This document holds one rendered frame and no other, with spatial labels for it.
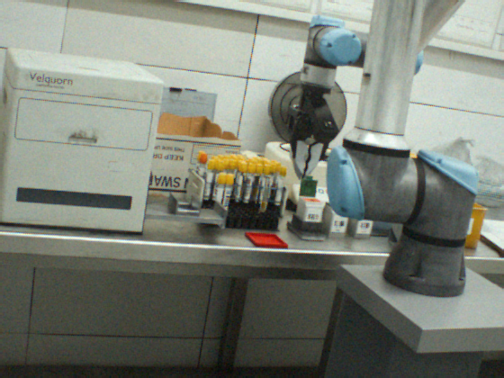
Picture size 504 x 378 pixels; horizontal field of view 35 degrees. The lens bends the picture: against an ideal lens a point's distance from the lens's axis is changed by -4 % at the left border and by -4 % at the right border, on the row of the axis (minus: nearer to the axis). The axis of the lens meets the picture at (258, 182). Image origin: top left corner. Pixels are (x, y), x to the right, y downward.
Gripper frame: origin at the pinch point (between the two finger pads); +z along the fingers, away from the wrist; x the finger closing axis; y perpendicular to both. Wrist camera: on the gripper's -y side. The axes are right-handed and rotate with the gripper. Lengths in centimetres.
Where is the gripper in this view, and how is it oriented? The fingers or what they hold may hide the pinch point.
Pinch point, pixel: (302, 175)
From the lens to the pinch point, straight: 180.4
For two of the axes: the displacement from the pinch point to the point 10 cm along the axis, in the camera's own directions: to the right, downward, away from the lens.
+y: -3.2, -2.7, 9.1
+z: -1.7, 9.6, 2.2
